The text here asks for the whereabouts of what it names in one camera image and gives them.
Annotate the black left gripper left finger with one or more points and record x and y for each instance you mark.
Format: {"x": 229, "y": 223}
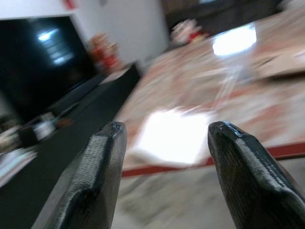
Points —
{"x": 95, "y": 167}

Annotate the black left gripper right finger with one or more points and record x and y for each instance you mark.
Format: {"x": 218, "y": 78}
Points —
{"x": 247, "y": 181}

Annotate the black television console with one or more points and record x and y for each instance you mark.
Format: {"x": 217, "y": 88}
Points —
{"x": 71, "y": 133}

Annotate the small white black gadget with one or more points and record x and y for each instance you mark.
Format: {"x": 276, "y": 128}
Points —
{"x": 44, "y": 126}

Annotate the white paper sheet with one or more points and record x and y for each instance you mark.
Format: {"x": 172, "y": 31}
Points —
{"x": 171, "y": 136}

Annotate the black flat screen television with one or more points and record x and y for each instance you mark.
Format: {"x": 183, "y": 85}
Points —
{"x": 35, "y": 71}

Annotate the red fortune god figure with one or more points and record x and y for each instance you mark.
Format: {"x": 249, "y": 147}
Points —
{"x": 103, "y": 52}

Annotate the flat brown cardboard with label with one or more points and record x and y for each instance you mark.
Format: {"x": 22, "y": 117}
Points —
{"x": 278, "y": 64}

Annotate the clear plastic water bottle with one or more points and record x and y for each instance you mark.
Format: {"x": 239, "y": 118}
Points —
{"x": 234, "y": 40}

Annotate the cartoon boy plush doll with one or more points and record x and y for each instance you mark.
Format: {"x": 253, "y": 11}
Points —
{"x": 188, "y": 33}

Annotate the dark grey fabric sofa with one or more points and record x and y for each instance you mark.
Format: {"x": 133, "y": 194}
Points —
{"x": 226, "y": 12}

